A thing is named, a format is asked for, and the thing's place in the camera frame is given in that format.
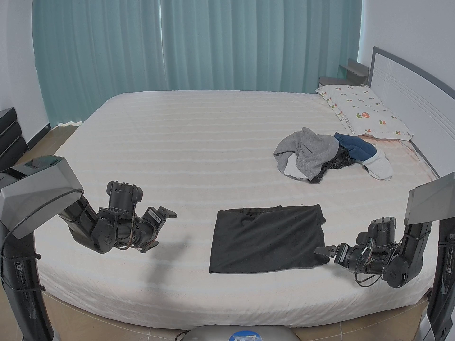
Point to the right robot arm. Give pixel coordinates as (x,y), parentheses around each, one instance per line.
(423,204)

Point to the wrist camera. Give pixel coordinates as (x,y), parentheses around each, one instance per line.
(326,250)
(167,213)

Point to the blue-green curtain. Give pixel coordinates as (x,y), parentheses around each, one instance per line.
(263,34)
(99,48)

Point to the black T-shirt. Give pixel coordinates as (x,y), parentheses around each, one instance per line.
(266,240)

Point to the black chest of drawers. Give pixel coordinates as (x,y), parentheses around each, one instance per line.
(9,133)

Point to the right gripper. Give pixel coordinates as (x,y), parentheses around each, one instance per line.
(344,256)

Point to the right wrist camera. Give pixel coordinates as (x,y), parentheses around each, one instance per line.
(326,250)

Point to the pile of clothes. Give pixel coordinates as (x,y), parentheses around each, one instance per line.
(312,151)

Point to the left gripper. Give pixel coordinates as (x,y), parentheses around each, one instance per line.
(154,224)

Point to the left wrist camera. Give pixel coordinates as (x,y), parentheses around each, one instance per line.
(167,213)

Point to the white printed pillow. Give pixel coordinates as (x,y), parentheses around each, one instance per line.
(366,112)

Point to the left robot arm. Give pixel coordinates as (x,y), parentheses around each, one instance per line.
(35,187)

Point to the grey bedside table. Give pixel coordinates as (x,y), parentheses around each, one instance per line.
(355,69)

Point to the bed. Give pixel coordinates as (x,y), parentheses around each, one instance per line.
(177,147)

